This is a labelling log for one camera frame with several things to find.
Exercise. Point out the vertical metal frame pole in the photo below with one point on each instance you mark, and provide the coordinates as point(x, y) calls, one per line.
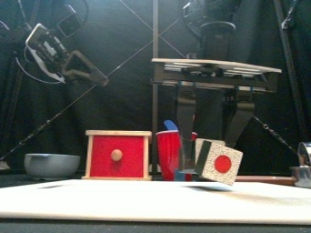
point(155, 100)

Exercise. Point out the brown wooden board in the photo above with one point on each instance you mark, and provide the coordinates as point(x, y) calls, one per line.
point(264, 179)

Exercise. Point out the slanted black frame pole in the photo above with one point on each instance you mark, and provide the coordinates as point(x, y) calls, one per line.
point(289, 69)

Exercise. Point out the toy sushi roll red centre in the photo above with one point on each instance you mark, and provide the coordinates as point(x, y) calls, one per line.
point(220, 164)

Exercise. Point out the grey bowl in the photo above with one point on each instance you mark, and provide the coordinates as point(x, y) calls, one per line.
point(51, 165)

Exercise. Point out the red wooden drawer box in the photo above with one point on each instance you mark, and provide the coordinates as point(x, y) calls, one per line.
point(118, 154)

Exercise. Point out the white cutting board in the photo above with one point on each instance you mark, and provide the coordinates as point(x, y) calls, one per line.
point(162, 200)

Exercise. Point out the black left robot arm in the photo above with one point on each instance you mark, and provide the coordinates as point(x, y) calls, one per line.
point(70, 21)

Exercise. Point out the red plastic cup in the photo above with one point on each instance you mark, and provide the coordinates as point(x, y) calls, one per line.
point(168, 154)

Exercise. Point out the shiny metal pot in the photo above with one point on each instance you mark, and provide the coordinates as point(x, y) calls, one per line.
point(303, 170)

